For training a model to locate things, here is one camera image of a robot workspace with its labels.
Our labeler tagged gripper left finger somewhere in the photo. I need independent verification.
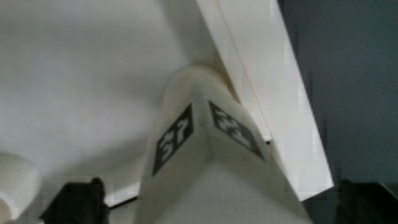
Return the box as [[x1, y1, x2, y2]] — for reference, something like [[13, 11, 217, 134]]
[[41, 178, 111, 224]]

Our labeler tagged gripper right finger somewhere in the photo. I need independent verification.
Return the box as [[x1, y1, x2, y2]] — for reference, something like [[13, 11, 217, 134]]
[[335, 180, 398, 224]]

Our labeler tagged white square table top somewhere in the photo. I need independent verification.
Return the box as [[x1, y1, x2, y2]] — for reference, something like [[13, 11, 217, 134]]
[[0, 0, 333, 224]]

